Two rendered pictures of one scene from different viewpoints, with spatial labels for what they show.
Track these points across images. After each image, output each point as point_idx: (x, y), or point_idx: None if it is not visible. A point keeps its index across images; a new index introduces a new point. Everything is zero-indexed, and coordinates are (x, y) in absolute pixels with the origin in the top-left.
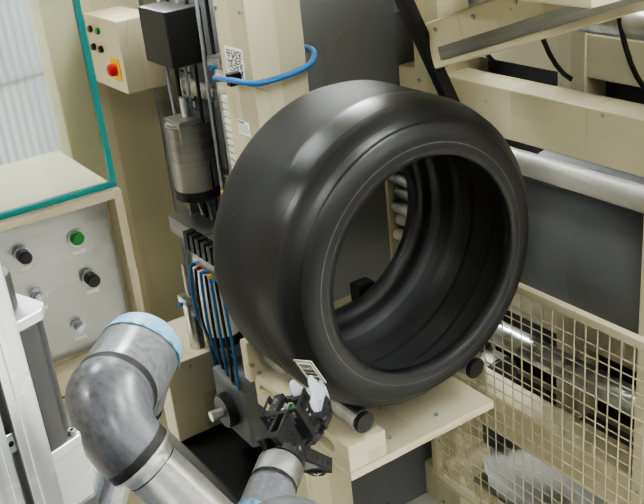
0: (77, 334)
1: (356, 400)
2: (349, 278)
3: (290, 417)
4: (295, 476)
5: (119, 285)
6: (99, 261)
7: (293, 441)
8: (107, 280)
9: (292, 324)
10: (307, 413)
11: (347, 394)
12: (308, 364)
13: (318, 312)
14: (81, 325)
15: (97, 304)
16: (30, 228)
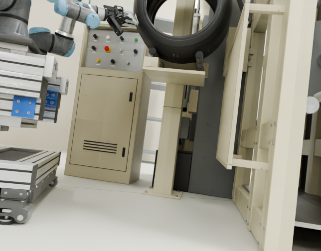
0: (127, 65)
1: (149, 39)
2: (216, 89)
3: (113, 8)
4: (99, 8)
5: (142, 57)
6: (139, 48)
7: (110, 13)
8: (139, 55)
9: (135, 4)
10: (120, 13)
11: (146, 34)
12: (135, 16)
13: (141, 0)
14: (127, 61)
15: (135, 60)
16: (126, 33)
